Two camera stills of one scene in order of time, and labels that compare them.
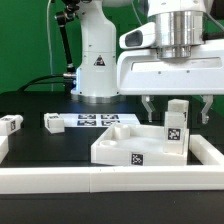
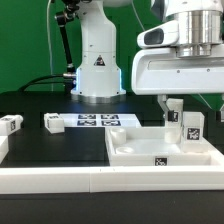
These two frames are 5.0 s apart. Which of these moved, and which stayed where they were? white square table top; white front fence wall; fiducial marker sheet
Moved: white square table top
Stayed: white front fence wall; fiducial marker sheet
